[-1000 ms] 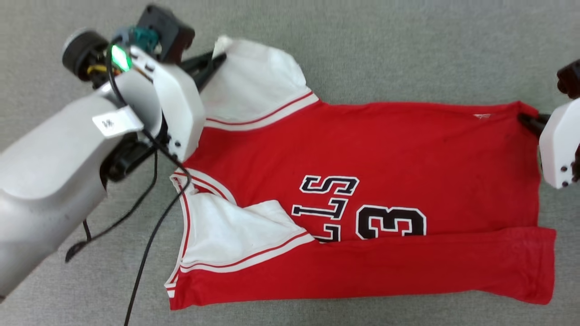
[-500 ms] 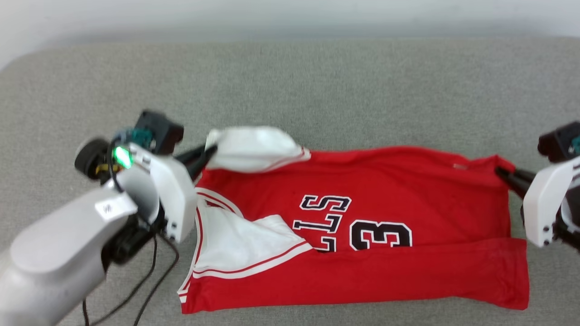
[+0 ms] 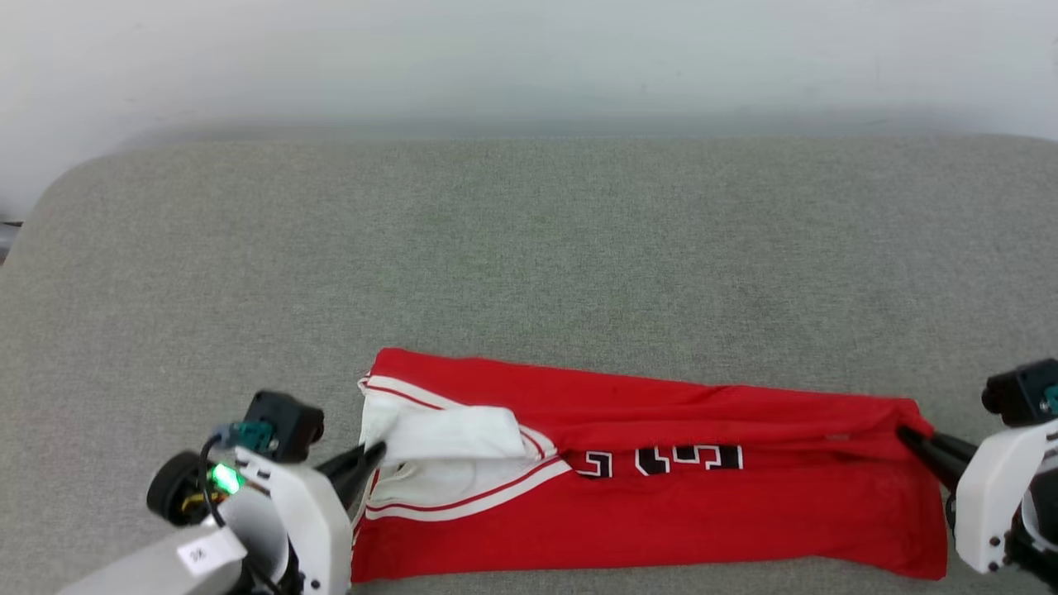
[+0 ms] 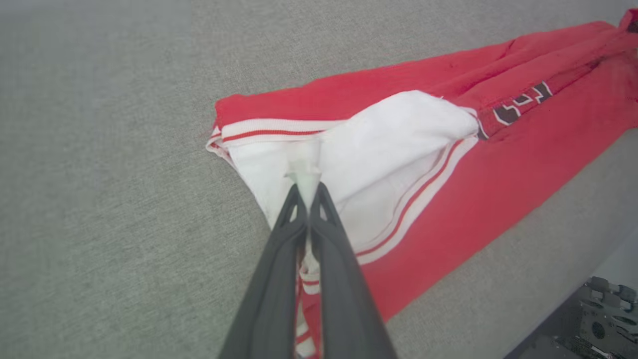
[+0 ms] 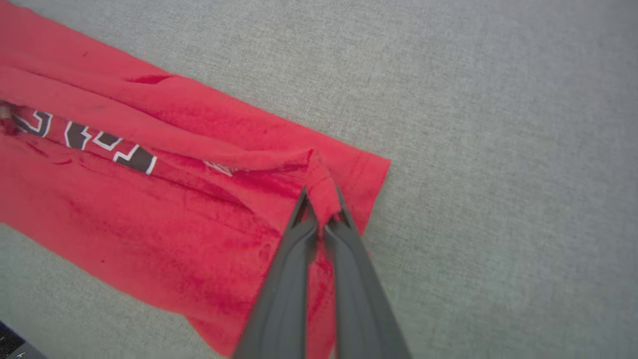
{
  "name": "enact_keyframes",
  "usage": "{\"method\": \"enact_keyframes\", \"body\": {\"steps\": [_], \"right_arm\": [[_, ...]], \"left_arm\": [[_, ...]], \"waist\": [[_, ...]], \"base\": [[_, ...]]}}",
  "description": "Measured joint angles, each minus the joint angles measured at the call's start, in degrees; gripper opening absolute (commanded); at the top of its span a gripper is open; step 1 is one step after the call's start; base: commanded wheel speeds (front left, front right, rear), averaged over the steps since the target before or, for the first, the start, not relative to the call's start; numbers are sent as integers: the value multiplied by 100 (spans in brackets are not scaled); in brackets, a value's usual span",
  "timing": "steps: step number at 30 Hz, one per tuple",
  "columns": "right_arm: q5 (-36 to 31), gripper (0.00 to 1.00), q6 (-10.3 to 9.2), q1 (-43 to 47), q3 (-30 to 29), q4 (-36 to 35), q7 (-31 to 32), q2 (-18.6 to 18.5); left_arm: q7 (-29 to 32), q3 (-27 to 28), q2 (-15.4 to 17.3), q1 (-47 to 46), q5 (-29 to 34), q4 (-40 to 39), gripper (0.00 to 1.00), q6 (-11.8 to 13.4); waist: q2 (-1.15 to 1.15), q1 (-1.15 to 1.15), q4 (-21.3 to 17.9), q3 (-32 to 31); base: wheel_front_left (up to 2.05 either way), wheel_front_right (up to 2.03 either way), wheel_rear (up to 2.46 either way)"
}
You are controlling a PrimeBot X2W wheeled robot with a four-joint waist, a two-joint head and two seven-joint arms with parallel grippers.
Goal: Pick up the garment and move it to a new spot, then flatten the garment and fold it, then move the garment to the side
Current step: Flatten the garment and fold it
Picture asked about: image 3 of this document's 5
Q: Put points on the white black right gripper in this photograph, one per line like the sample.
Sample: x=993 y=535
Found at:
x=996 y=496

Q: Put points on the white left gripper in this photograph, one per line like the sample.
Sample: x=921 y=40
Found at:
x=310 y=521

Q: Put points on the red basketball jersey white sleeves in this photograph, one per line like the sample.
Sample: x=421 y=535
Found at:
x=661 y=512

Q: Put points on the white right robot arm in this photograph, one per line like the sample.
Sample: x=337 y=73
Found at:
x=1040 y=529

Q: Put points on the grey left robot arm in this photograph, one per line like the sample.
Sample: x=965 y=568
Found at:
x=157 y=570

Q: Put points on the grey fabric sofa cushion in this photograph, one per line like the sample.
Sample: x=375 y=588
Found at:
x=529 y=248

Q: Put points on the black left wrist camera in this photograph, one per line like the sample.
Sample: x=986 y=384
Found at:
x=285 y=426

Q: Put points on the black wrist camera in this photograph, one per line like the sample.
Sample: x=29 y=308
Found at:
x=285 y=426
x=1025 y=392

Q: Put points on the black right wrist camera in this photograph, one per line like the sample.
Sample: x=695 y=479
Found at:
x=1025 y=392

